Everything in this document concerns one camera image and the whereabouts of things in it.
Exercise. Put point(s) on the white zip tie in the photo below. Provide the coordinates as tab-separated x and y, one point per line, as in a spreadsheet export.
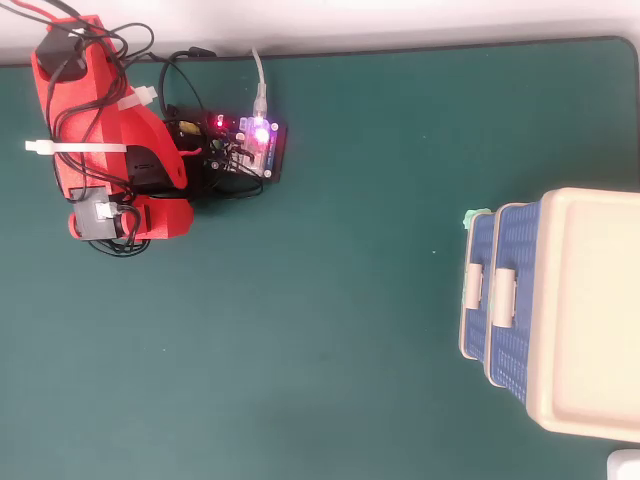
137	98
75	148

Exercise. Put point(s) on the red gripper body with servo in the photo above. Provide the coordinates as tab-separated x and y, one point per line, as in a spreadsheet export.
95	217

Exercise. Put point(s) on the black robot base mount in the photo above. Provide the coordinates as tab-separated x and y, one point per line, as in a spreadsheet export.
145	169

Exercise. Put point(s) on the robot controller circuit board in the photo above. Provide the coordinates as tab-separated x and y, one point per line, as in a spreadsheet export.
255	140

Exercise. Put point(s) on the beige plastic drawer cabinet frame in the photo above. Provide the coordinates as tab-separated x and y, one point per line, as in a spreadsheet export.
600	300

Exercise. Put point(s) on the white box corner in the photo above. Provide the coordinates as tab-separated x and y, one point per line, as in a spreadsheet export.
625	467

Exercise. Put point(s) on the green putty blob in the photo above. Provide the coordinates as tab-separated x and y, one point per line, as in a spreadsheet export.
472	217

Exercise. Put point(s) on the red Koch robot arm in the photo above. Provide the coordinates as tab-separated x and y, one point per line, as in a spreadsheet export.
115	130

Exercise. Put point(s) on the green desk mat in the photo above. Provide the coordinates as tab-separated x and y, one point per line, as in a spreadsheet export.
325	300

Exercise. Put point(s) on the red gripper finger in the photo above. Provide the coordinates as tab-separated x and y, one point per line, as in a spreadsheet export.
167	220

